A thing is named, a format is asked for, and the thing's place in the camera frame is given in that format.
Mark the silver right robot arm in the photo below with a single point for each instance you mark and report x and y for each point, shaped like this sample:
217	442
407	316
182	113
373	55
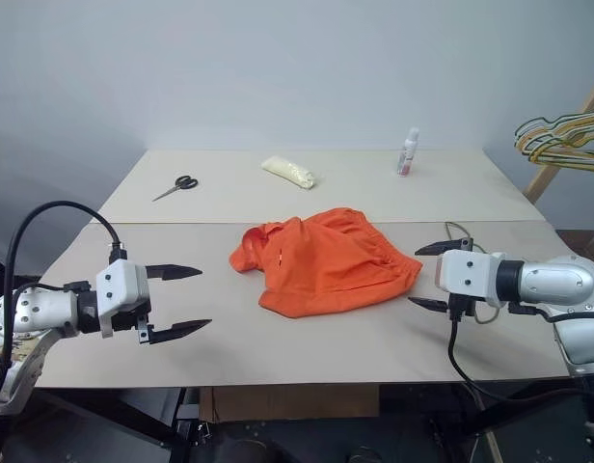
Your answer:
557	280

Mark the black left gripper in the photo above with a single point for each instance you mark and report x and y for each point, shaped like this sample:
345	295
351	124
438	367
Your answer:
133	320

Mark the orange t-shirt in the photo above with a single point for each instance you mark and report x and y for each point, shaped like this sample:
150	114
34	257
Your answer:
326	265

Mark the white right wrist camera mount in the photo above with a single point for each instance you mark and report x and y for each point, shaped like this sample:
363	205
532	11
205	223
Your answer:
466	275

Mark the white spray bottle pink label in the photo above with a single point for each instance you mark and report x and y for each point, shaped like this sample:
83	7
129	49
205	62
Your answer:
406	154

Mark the dark rounded shape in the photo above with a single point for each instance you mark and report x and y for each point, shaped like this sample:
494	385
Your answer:
258	448

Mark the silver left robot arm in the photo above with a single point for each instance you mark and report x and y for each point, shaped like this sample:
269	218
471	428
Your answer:
36	308

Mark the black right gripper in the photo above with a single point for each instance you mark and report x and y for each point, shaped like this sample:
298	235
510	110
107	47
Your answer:
462	306

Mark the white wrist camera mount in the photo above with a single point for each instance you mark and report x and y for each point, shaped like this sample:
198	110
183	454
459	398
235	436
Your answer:
121	284
466	275

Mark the clear bag of white grains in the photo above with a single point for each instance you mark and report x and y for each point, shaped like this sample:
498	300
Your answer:
289	171

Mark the brown cardboard box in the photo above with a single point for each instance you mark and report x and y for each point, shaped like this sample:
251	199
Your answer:
287	402

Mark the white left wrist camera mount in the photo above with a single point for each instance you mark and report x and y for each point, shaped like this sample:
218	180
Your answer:
121	284

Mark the black table frame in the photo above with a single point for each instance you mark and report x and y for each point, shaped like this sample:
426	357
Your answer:
133	424

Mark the wooden clothes rack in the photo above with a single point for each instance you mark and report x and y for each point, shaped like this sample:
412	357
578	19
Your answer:
543	178

